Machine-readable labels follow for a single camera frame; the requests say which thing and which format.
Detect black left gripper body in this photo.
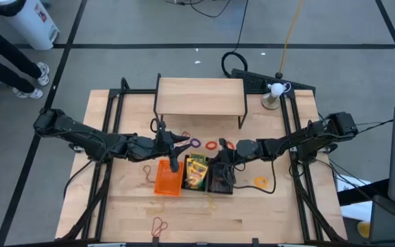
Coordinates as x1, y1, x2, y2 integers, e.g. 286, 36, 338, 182
128, 120, 181, 174

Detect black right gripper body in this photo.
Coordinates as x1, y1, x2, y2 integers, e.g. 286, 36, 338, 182
213, 138, 239, 186

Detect black slotted plastic basket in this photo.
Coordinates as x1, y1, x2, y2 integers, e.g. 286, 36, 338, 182
206, 161, 236, 196
182, 154, 209, 192

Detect yellow rubber band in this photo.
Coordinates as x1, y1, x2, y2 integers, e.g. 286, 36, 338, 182
204, 193, 219, 211
145, 197, 166, 217

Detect orange slotted plastic basket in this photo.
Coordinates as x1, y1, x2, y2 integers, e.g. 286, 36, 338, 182
154, 159, 184, 197

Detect wooden shelf riser black legs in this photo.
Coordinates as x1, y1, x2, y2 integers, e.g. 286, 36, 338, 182
153, 73, 248, 130

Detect black mesh panel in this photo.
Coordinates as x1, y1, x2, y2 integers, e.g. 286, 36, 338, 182
230, 68, 317, 95

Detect white paper sheet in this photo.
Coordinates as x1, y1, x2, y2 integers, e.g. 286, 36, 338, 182
334, 174, 373, 222

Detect yellow floor object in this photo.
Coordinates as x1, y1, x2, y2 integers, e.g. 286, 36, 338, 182
357, 221, 372, 239

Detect white cylindrical bin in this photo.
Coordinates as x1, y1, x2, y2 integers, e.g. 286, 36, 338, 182
0, 0, 60, 51

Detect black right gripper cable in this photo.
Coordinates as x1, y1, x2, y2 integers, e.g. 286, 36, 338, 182
233, 159, 277, 195

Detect black metal rig frame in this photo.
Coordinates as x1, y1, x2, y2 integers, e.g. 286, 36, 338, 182
55, 77, 348, 247

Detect black left arm base cable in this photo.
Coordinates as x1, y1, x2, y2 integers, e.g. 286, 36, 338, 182
62, 159, 95, 200

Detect black coiled floor cable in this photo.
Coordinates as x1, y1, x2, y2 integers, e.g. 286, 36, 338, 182
220, 0, 250, 78

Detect thin black floor cable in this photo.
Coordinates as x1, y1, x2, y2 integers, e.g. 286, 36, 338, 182
165, 0, 232, 18

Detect yellow hanging cable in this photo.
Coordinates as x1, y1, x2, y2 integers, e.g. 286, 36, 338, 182
275, 0, 303, 79

